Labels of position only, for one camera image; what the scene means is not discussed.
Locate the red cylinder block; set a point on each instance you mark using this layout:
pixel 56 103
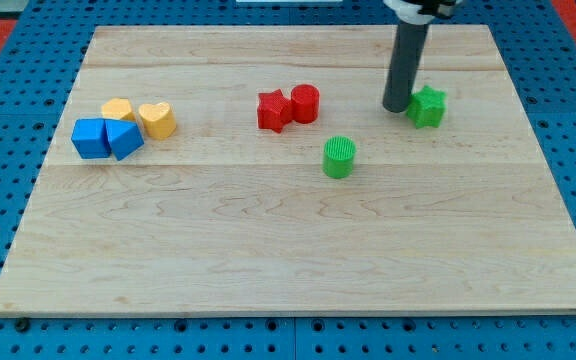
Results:
pixel 305 103

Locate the green cylinder block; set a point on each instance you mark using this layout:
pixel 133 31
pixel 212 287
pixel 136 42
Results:
pixel 338 157

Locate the yellow pentagon block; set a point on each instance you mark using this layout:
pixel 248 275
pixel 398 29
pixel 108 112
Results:
pixel 119 109

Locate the green star block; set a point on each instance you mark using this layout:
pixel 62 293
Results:
pixel 427 107

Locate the blue triangular prism block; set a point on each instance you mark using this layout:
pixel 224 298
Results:
pixel 124 137

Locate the blue cube block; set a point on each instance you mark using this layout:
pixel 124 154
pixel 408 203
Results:
pixel 89 136

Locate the yellow heart block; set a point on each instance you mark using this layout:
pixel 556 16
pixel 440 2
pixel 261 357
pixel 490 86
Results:
pixel 158 120

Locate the light wooden board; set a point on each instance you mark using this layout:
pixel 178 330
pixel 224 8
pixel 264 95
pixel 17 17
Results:
pixel 223 219

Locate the red star block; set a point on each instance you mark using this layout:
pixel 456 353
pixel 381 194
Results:
pixel 274 111

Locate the grey cylindrical pointer rod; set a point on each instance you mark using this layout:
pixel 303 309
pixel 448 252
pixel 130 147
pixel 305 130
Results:
pixel 404 63

